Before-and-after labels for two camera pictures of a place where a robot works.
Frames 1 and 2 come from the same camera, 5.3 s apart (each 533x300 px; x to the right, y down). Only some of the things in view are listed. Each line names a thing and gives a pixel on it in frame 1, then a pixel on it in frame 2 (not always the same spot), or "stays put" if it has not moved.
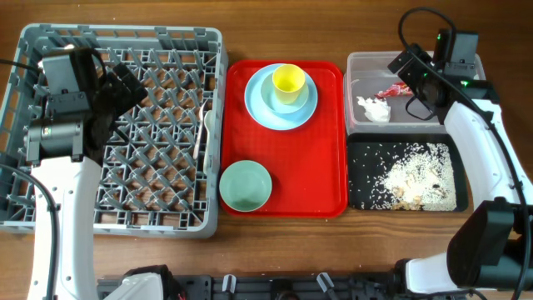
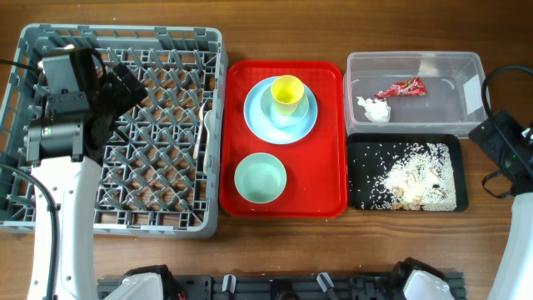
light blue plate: x=273 y=119 → x=269 y=133
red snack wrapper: x=397 y=89 stays put
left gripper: x=126 y=100 stays put
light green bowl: x=245 y=186 → x=260 y=177
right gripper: x=409 y=72 → x=492 y=144
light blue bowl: x=270 y=98 → x=270 y=112
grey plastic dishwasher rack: x=160 y=171 stays put
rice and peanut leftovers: x=410 y=176 stays put
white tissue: x=376 y=110 stays put
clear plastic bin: x=375 y=98 stays put
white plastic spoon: x=209 y=124 stays put
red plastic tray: x=309 y=164 stays put
